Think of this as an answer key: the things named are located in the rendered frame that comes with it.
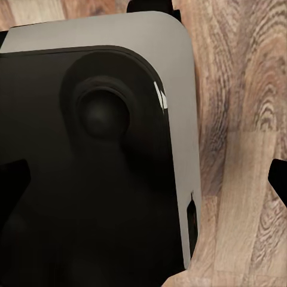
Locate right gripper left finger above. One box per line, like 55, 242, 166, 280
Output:
0, 159, 31, 231

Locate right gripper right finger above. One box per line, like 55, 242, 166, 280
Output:
268, 158, 287, 207

